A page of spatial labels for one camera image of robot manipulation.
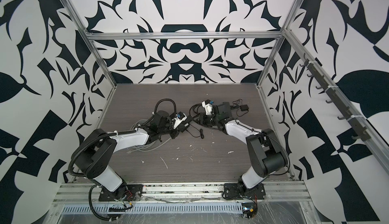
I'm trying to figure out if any black wall power adapter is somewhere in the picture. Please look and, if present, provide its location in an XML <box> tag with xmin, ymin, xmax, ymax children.
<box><xmin>230</xmin><ymin>98</ymin><xmax>249</xmax><ymax>117</ymax></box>

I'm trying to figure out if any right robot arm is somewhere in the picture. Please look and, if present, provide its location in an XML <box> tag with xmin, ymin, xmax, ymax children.
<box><xmin>191</xmin><ymin>100</ymin><xmax>289</xmax><ymax>200</ymax></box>

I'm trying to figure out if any grey ethernet cable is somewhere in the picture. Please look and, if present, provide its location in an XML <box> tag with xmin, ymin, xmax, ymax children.
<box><xmin>126</xmin><ymin>119</ymin><xmax>172</xmax><ymax>155</ymax></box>

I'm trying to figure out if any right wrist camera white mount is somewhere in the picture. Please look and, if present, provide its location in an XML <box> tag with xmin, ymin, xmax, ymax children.
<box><xmin>202</xmin><ymin>99</ymin><xmax>214</xmax><ymax>115</ymax></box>

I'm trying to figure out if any small black adapter with cable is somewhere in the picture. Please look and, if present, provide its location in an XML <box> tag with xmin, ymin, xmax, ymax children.
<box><xmin>185</xmin><ymin>124</ymin><xmax>205</xmax><ymax>139</ymax></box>

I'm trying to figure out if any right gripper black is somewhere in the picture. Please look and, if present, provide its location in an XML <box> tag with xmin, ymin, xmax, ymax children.
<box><xmin>192</xmin><ymin>113</ymin><xmax>221</xmax><ymax>127</ymax></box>

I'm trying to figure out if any black cable with barrel plug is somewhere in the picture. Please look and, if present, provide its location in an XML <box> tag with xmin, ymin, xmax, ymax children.
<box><xmin>189</xmin><ymin>103</ymin><xmax>207</xmax><ymax>124</ymax></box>

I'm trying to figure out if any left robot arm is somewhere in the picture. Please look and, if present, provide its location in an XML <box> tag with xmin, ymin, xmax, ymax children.
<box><xmin>68</xmin><ymin>99</ymin><xmax>192</xmax><ymax>207</ymax></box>

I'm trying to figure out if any wall hook rack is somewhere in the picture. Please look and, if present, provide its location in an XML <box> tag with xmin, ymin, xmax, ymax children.
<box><xmin>300</xmin><ymin>53</ymin><xmax>371</xmax><ymax>142</ymax></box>

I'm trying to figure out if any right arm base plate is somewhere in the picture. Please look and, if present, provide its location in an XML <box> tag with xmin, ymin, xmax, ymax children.
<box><xmin>222</xmin><ymin>183</ymin><xmax>266</xmax><ymax>200</ymax></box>

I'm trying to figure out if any white slotted cable duct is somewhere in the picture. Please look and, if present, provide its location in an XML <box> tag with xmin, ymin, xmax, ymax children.
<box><xmin>61</xmin><ymin>202</ymin><xmax>243</xmax><ymax>214</ymax></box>

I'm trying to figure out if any aluminium frame crossbar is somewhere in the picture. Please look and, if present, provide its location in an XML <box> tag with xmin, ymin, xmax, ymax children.
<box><xmin>86</xmin><ymin>31</ymin><xmax>281</xmax><ymax>41</ymax></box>

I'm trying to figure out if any front aluminium rail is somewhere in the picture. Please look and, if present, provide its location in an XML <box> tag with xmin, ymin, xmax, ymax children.
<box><xmin>53</xmin><ymin>181</ymin><xmax>311</xmax><ymax>204</ymax></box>

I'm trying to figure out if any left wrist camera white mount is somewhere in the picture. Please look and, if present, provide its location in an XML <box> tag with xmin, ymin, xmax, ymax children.
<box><xmin>173</xmin><ymin>112</ymin><xmax>187</xmax><ymax>129</ymax></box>

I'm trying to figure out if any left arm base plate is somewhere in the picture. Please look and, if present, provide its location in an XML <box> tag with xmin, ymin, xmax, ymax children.
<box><xmin>98</xmin><ymin>184</ymin><xmax>143</xmax><ymax>202</ymax></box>

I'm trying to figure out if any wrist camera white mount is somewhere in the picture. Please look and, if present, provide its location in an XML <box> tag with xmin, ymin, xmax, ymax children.
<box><xmin>202</xmin><ymin>99</ymin><xmax>214</xmax><ymax>115</ymax></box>
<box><xmin>173</xmin><ymin>112</ymin><xmax>187</xmax><ymax>129</ymax></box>

